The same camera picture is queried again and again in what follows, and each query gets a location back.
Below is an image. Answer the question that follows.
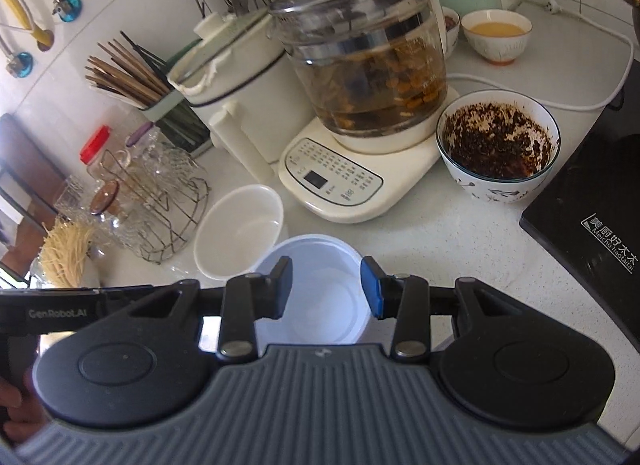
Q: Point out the wire cup rack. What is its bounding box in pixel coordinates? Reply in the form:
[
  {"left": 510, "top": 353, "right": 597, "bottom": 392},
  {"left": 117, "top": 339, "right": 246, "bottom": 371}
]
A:
[{"left": 90, "top": 147, "right": 212, "bottom": 266}]

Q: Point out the person's left hand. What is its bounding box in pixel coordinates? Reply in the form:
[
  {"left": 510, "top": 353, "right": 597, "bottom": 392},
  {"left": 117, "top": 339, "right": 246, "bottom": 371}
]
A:
[{"left": 0, "top": 376, "right": 48, "bottom": 447}]

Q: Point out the bundle of dried noodles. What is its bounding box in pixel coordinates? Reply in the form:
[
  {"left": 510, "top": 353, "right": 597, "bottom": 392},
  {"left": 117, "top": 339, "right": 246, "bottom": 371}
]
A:
[{"left": 37, "top": 217, "right": 101, "bottom": 290}]

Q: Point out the small bowl with red contents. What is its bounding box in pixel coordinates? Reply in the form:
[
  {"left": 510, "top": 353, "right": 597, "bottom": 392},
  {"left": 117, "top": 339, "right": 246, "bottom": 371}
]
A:
[{"left": 442, "top": 6, "right": 461, "bottom": 60}]

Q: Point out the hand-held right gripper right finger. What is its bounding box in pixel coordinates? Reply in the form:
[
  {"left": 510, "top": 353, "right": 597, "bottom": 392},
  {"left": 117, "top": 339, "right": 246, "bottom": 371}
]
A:
[{"left": 360, "top": 255, "right": 532, "bottom": 365}]

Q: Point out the red-lidded plastic jar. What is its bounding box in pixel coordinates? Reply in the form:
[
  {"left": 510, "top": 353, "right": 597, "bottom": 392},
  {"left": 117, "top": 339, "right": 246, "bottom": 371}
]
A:
[{"left": 79, "top": 125, "right": 132, "bottom": 186}]

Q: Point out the white power cable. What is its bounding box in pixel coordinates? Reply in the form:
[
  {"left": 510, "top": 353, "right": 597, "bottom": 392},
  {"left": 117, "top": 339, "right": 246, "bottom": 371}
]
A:
[{"left": 446, "top": 0, "right": 635, "bottom": 112}]

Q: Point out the white ceramic bowl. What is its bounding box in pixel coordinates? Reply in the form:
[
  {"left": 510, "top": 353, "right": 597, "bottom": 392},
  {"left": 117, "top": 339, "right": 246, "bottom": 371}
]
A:
[{"left": 193, "top": 184, "right": 285, "bottom": 282}]

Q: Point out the yellow hose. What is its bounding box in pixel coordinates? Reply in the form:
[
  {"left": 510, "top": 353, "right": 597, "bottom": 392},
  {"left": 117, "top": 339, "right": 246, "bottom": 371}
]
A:
[{"left": 0, "top": 0, "right": 55, "bottom": 52}]

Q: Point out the dark cooking pot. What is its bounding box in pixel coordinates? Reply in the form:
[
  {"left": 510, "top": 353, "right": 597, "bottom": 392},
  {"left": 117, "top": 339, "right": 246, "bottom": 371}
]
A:
[{"left": 584, "top": 0, "right": 640, "bottom": 60}]

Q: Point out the glass health kettle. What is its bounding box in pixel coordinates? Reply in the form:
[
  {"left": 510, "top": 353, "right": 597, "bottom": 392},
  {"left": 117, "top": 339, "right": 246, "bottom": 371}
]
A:
[{"left": 269, "top": 0, "right": 449, "bottom": 152}]

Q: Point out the ribbed glass jar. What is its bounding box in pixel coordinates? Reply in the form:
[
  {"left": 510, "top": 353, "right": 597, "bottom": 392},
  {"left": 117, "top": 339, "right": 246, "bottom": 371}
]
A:
[{"left": 52, "top": 175, "right": 90, "bottom": 220}]

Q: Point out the cream kettle base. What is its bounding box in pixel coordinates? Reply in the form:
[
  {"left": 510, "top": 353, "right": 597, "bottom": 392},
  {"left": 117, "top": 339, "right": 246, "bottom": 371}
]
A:
[{"left": 278, "top": 85, "right": 462, "bottom": 224}]

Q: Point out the teal pipe valve cover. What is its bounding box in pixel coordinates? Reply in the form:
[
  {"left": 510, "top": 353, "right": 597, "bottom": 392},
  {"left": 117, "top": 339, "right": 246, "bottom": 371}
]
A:
[
  {"left": 6, "top": 51, "right": 35, "bottom": 80},
  {"left": 54, "top": 0, "right": 83, "bottom": 24}
]

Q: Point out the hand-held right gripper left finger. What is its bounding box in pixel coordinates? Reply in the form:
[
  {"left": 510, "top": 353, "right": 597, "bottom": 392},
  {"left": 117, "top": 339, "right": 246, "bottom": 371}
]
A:
[{"left": 119, "top": 255, "right": 294, "bottom": 364}]

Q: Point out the bundle of chopsticks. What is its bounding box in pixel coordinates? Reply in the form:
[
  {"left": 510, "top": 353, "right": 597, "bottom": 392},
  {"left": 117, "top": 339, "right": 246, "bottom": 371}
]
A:
[{"left": 85, "top": 31, "right": 173, "bottom": 110}]

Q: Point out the small bowl with orange liquid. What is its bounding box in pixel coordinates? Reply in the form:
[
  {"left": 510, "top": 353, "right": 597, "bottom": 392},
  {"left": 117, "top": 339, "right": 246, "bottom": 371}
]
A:
[{"left": 460, "top": 9, "right": 534, "bottom": 66}]

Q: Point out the translucent white plastic bowl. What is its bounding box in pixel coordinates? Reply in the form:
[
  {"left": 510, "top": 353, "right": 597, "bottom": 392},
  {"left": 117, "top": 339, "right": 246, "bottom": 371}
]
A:
[{"left": 254, "top": 234, "right": 375, "bottom": 346}]

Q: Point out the bowl with dark residue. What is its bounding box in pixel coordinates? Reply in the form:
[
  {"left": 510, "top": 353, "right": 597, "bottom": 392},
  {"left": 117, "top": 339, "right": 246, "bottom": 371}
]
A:
[{"left": 435, "top": 89, "right": 562, "bottom": 204}]

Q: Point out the white pot with handle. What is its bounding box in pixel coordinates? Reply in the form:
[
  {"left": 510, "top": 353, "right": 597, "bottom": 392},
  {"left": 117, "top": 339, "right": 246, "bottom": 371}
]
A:
[{"left": 166, "top": 9, "right": 302, "bottom": 178}]

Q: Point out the wire rack of glass cups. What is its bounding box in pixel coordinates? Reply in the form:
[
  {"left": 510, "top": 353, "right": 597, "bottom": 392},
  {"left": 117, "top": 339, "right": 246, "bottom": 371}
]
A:
[{"left": 52, "top": 127, "right": 211, "bottom": 251}]

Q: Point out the black induction cooker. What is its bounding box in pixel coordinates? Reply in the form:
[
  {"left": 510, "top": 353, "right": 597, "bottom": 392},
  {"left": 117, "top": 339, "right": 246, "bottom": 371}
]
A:
[{"left": 519, "top": 59, "right": 640, "bottom": 296}]

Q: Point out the green chopstick holder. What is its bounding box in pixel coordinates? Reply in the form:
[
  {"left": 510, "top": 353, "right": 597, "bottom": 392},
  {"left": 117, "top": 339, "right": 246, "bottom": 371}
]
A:
[{"left": 137, "top": 87, "right": 215, "bottom": 154}]

